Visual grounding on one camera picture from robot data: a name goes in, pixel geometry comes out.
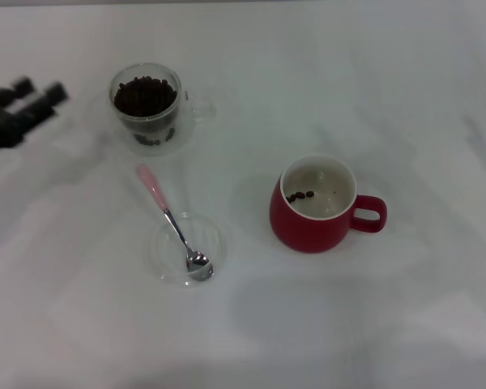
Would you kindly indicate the coffee bean pile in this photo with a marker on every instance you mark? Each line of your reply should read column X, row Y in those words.
column 146, row 97

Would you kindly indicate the few coffee beans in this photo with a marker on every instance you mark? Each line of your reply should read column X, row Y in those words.
column 299, row 196

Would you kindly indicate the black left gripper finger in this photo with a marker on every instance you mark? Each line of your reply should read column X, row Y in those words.
column 23, row 87
column 48, row 101

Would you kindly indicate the clear glass saucer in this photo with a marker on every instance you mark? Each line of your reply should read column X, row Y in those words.
column 214, row 251

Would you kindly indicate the clear double-wall glass cup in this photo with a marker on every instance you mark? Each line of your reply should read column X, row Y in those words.
column 126, row 130

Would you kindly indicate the red ceramic mug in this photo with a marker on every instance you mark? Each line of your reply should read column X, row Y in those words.
column 295, row 227

